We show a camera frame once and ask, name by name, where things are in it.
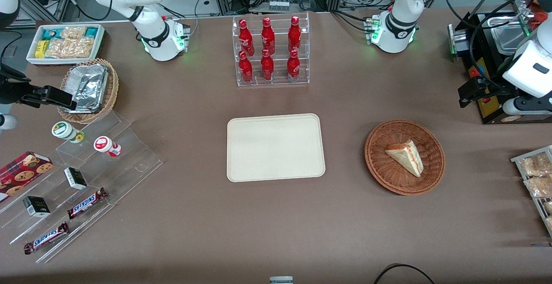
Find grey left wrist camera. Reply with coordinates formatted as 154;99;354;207
502;98;552;115

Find beige plastic tray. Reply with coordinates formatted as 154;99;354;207
227;113;326;183

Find red cookie box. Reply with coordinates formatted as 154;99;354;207
0;151;54;203

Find red skewered food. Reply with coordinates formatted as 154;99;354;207
528;0;543;31

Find aluminium foil container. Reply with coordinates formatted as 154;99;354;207
64;64;109;113

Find clear cracker bag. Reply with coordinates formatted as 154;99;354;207
45;37;95;59
60;26;87;40

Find white snack bin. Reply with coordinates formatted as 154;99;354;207
26;24;106;66

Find red label yogurt bottle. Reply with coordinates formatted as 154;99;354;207
93;136;122;158

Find snickers chocolate bar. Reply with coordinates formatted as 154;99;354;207
66;187;109;220
23;222;70;255

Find small black box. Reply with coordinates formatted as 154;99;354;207
22;196;51;218
63;167;88;190

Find red soda bottle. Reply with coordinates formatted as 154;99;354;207
287;49;301;82
238;19;255;56
260;49;275;81
288;16;302;53
238;50;254;84
261;17;276;55

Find round brown wicker basket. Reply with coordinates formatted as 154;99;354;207
364;119;445;196

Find tan wicker basket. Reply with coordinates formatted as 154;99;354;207
57;58;119;125

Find triangular sandwich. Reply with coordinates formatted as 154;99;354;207
385;140;424;178

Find tray of packaged snacks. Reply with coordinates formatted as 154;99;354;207
511;145;552;237

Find clear acrylic bottle rack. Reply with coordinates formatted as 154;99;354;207
232;12;311;87

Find black cable loop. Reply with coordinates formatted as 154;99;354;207
373;263;436;284

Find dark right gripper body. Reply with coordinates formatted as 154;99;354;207
0;64;31;105

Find steel pan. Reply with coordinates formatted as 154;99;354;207
486;14;534;56

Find clear acrylic stepped display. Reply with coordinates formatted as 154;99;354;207
0;110;164;264

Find white power strip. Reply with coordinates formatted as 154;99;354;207
268;0;299;12

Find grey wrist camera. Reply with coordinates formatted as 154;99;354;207
502;98;552;115
0;114;19;131

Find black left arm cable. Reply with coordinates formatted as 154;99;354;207
443;0;535;93

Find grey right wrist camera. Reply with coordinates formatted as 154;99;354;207
0;114;19;131

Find black food warmer appliance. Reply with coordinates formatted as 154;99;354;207
447;0;552;125

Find green label yogurt bottle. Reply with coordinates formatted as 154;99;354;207
51;121;85;144

